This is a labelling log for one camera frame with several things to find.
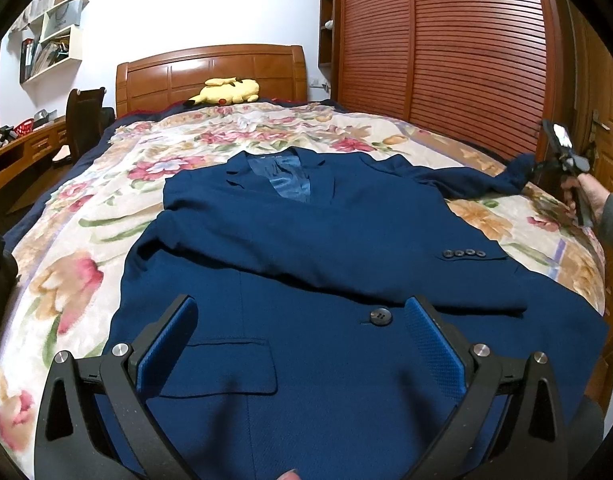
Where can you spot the floral blanket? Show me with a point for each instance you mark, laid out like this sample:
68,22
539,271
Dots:
86,270

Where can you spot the wooden desk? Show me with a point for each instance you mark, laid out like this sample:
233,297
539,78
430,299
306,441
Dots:
36,146

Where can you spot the wooden louvered wardrobe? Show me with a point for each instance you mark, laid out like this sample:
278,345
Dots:
461,50

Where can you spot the yellow plush toy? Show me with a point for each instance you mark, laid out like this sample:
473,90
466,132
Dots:
226,92

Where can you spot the dark wooden chair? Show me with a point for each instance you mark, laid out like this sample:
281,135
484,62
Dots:
84,120

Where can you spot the wooden door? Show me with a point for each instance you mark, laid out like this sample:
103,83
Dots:
603,60

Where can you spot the person's right hand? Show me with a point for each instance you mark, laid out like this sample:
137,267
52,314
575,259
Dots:
595,192

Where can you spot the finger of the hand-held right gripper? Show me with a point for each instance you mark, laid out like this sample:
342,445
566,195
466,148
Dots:
545,165

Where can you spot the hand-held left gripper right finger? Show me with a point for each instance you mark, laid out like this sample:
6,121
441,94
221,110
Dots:
434,345

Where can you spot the person's left hand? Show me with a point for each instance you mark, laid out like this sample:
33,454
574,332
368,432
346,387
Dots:
288,475

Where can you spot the red basket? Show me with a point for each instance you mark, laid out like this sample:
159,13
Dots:
23,127

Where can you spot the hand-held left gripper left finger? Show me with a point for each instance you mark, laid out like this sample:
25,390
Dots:
167,339

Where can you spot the black cloth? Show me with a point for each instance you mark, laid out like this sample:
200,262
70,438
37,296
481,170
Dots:
0,270

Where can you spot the white wall shelf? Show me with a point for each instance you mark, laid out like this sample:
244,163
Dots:
61,55

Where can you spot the white paper bag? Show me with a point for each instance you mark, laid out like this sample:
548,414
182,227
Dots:
62,19

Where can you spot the blue suit jacket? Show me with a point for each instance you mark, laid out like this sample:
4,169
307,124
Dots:
311,240

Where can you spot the silver box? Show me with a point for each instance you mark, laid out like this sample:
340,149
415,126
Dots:
45,116

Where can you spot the wooden bed headboard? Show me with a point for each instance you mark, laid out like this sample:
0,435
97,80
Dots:
186,75

